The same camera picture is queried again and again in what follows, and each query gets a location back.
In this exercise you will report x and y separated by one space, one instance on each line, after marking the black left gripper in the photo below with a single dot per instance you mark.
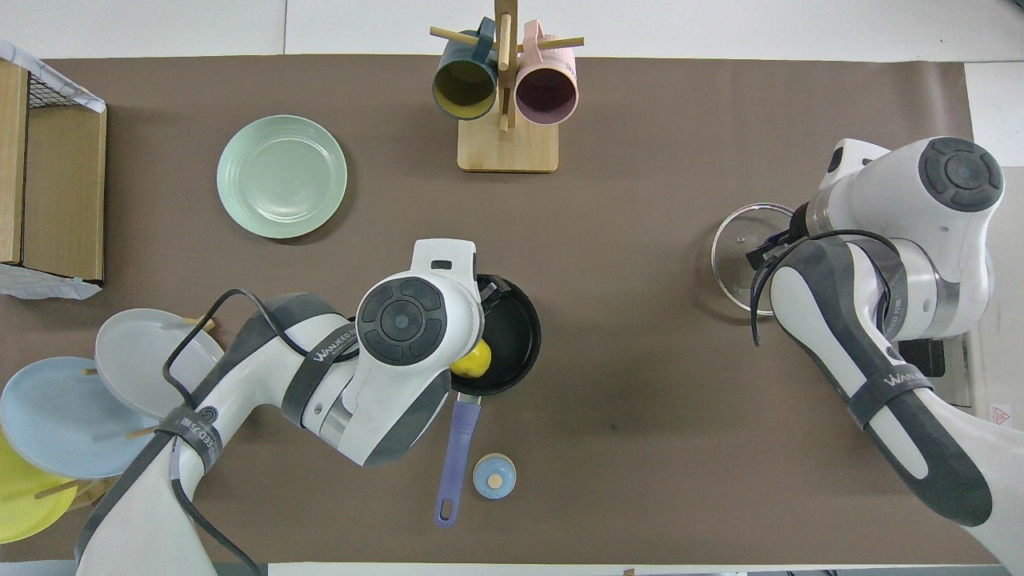
492 290

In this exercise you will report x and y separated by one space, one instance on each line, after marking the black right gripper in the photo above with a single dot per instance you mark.
772 248

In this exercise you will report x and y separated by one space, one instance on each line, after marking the glass lid with blue knob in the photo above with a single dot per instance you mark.
732 240

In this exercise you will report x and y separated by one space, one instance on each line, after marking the yellow potato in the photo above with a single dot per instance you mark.
474 360

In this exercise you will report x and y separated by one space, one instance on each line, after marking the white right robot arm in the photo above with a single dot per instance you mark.
920 240

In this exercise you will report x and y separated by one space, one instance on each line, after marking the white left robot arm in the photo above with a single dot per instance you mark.
384 344

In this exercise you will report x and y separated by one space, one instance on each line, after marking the pale green plate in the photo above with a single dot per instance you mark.
282 176

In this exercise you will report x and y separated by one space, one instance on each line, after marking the wooden plate rack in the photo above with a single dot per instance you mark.
204 322

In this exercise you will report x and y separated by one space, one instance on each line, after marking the grey plate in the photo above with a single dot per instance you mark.
132 352

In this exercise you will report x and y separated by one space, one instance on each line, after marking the light blue plate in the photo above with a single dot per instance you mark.
64 420

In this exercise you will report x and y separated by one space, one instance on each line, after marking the yellow plate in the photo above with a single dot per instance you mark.
20 500

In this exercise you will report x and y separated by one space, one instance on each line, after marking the wooden mug tree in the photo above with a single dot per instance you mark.
508 148

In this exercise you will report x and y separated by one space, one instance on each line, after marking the brown paper table mat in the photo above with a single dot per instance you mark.
640 400

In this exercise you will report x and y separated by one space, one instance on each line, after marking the beige toaster oven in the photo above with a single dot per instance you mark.
928 360

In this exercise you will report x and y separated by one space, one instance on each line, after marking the dark teal mug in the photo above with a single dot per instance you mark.
464 88

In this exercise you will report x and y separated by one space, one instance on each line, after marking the pink ribbed mug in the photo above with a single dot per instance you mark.
546 92

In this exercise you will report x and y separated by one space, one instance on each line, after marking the wooden box with mesh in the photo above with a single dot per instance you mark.
64 176

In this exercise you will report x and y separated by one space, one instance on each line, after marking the white grid-print cloth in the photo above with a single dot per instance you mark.
48 68
44 284

